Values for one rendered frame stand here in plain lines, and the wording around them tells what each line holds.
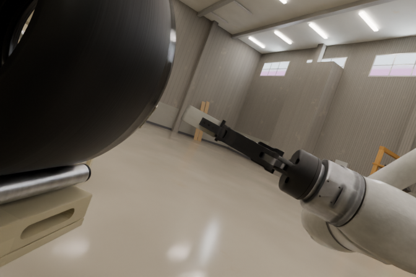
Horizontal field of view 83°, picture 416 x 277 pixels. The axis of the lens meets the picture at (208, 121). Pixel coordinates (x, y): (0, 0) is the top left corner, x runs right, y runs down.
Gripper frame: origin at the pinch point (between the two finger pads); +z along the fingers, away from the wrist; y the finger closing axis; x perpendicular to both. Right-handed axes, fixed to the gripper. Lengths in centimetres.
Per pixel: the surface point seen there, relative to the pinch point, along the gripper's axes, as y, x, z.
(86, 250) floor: -111, 120, 51
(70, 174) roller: -3.6, 23.2, 20.1
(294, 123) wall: -1064, -155, -158
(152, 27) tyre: 6.3, -9.5, 13.0
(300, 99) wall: -1075, -267, -132
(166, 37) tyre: 0.0, -10.5, 13.4
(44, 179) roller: 2.7, 23.1, 20.2
